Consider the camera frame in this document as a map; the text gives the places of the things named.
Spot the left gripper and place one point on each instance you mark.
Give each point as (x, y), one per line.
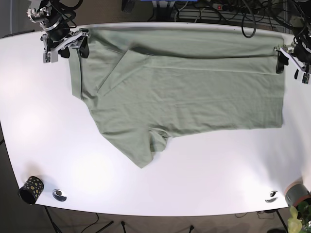
(299, 55)

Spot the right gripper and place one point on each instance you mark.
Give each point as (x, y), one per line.
(77, 40)

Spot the sage green T-shirt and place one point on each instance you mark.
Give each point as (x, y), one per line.
(143, 87)

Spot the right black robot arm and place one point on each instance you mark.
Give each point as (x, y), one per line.
(57, 21)

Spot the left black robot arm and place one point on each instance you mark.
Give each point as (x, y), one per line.
(301, 28)

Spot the grey flower pot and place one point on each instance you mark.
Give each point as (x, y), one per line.
(297, 193)

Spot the right silver table grommet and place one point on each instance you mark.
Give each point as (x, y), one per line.
(271, 197)

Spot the silver table grommet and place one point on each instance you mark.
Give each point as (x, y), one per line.
(59, 195)
(271, 197)

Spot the left silver table grommet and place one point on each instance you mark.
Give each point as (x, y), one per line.
(59, 195)

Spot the black gold-dotted cup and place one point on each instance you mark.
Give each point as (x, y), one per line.
(31, 190)

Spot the green potted plant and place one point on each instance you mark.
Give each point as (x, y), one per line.
(300, 219)

